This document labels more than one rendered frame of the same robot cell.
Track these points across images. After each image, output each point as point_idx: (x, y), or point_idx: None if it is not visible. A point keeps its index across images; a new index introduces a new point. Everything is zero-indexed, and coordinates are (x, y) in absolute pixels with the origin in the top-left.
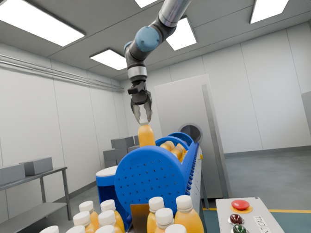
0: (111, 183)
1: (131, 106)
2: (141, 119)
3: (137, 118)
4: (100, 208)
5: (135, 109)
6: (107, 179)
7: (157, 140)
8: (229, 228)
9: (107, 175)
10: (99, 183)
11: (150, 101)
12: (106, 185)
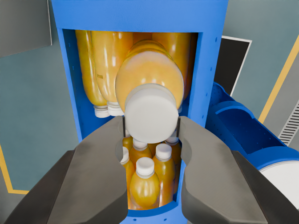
0: (268, 149)
1: (286, 213)
2: (156, 95)
3: (194, 124)
4: (273, 134)
5: (216, 172)
6: (282, 155)
7: (162, 210)
8: None
9: (286, 161)
10: (298, 152)
11: (18, 218)
12: (278, 147)
